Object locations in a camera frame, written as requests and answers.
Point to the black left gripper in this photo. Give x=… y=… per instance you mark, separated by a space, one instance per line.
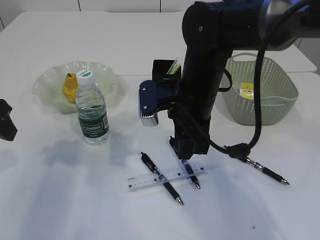
x=8 y=130

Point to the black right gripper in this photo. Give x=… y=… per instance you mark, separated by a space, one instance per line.
x=191 y=116

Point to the black gel pen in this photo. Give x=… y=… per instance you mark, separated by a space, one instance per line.
x=154 y=169
x=265 y=170
x=185 y=164

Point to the clear plastic ruler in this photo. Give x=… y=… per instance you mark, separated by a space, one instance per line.
x=177 y=173

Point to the yellow pear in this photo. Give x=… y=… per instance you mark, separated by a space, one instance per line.
x=70 y=87

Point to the yellow utility knife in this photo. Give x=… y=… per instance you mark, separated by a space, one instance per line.
x=177 y=63

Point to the yellow waste paper packaging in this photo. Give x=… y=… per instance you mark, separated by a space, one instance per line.
x=247 y=90

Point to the clear water bottle green label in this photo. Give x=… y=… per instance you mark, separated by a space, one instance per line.
x=91 y=109

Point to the green wavy glass plate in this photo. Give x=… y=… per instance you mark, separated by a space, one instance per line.
x=48 y=86

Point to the black square pen holder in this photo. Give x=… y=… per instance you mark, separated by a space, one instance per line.
x=160 y=68

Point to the green woven plastic basket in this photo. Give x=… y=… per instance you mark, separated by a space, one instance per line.
x=278 y=92

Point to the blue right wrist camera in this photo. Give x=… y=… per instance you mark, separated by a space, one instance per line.
x=154 y=97

